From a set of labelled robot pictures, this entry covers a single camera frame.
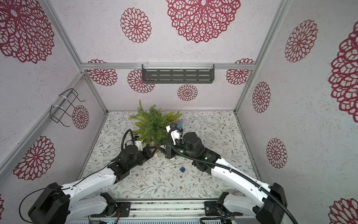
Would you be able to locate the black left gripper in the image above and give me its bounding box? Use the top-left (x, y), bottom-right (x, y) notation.
top-left (129, 146), bottom-right (158, 171)

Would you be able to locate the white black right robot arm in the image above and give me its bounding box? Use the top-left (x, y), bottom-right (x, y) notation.
top-left (156, 130), bottom-right (287, 224)

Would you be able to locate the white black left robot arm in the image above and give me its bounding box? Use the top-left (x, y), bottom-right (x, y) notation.
top-left (28, 145), bottom-right (157, 224)

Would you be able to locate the small green christmas tree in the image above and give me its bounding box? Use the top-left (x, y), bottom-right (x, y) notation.
top-left (130, 101), bottom-right (182, 146)

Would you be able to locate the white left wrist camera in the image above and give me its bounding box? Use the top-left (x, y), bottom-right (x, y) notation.
top-left (135, 141), bottom-right (143, 151)

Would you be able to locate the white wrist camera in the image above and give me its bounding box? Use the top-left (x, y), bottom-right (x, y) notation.
top-left (135, 141), bottom-right (143, 151)
top-left (166, 124), bottom-right (183, 145)

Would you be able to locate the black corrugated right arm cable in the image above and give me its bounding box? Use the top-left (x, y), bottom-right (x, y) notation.
top-left (167, 128), bottom-right (298, 224)

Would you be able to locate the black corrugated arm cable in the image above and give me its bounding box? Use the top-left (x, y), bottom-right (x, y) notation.
top-left (121, 129), bottom-right (136, 153)
top-left (167, 128), bottom-right (298, 224)

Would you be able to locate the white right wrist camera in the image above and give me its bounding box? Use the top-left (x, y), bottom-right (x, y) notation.
top-left (166, 124), bottom-right (183, 145)

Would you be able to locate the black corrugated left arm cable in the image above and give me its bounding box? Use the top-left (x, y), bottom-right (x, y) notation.
top-left (121, 129), bottom-right (136, 153)

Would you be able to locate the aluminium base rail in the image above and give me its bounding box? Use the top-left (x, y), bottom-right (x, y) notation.
top-left (67, 198), bottom-right (284, 222)

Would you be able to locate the grey metal wall shelf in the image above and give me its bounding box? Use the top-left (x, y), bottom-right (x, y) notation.
top-left (141, 64), bottom-right (215, 84)

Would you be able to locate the black wire wall basket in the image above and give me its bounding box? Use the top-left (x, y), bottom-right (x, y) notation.
top-left (49, 88), bottom-right (85, 127)

